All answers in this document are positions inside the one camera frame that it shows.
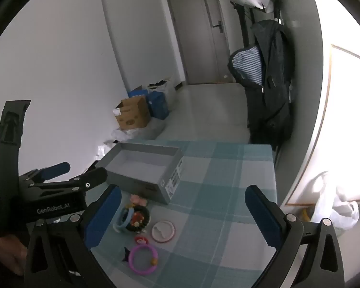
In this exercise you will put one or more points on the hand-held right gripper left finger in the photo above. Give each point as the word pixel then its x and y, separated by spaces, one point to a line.
pixel 103 216

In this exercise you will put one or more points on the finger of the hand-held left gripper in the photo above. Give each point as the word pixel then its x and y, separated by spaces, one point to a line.
pixel 90 180
pixel 55 169

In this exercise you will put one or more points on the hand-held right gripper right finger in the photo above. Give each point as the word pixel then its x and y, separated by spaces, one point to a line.
pixel 264 219

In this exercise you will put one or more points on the pink doll hair clip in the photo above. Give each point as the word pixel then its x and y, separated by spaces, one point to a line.
pixel 137 199

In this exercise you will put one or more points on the black bow hair clip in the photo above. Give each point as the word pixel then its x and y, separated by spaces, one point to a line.
pixel 126 253

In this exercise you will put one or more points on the grey cardboard box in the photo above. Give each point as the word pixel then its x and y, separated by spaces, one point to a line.
pixel 144 162

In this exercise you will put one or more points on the person's left hand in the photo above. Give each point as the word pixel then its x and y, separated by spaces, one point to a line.
pixel 6 252

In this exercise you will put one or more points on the black coil tie red charm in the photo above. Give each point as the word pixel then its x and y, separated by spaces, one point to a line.
pixel 145 216

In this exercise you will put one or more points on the white plastic packaging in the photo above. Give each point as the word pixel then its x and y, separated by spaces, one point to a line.
pixel 120 133

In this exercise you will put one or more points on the teal plaid tablecloth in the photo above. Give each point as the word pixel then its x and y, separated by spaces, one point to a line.
pixel 213 186

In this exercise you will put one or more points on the white round lid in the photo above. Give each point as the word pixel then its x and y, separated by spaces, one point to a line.
pixel 163 231

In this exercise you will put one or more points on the brown cardboard box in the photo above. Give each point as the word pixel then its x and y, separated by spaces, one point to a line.
pixel 133 115

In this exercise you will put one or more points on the white plastic bag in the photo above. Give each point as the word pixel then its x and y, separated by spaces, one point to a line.
pixel 345 210

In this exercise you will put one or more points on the blue carton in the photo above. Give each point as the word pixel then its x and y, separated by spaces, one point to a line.
pixel 157 105
pixel 138 91

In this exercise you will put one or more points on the white bag with dark items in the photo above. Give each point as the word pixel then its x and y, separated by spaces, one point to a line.
pixel 168 91

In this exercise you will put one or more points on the black backpack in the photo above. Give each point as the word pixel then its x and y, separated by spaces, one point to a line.
pixel 273 96

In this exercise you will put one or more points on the wood framed white panel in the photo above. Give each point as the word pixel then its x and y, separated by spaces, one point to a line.
pixel 348 126

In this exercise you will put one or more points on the grey door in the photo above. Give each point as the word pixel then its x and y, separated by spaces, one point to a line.
pixel 195 36

